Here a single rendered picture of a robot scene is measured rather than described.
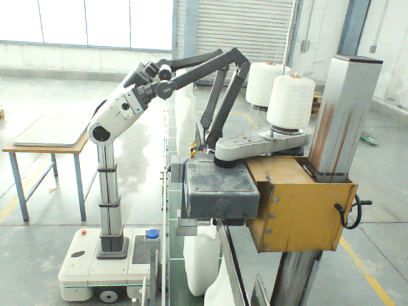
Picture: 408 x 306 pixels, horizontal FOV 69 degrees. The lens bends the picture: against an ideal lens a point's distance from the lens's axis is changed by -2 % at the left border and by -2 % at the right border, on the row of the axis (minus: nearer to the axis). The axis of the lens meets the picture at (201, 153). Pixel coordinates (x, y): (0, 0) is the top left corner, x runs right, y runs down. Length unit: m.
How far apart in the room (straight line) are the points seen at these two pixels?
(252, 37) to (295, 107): 7.87
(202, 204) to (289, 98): 0.43
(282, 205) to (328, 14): 8.70
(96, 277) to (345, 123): 1.75
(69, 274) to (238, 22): 7.59
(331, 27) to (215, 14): 3.31
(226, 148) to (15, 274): 2.07
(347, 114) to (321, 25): 8.47
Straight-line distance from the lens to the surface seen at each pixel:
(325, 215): 1.23
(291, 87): 0.99
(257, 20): 8.84
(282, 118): 1.01
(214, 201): 0.98
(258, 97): 1.23
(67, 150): 2.71
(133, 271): 2.19
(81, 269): 2.27
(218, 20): 8.62
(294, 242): 1.27
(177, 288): 1.94
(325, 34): 9.64
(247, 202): 1.00
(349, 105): 1.13
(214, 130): 1.46
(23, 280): 2.70
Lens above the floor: 1.85
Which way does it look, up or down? 25 degrees down
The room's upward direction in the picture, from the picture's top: 5 degrees clockwise
